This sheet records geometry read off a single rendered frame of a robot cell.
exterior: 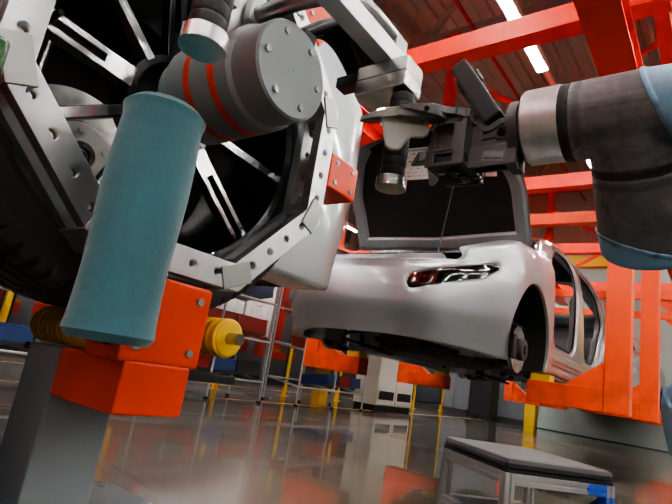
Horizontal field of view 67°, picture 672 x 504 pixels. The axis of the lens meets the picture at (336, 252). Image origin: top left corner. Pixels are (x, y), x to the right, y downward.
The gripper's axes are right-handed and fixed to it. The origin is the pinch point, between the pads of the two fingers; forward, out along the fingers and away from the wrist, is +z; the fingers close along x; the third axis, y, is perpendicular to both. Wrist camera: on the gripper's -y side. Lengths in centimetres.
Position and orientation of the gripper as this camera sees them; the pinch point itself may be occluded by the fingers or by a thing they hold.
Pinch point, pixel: (387, 139)
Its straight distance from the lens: 77.1
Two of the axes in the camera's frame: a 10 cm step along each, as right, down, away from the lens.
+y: -1.5, 9.6, -2.3
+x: 5.8, 2.8, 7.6
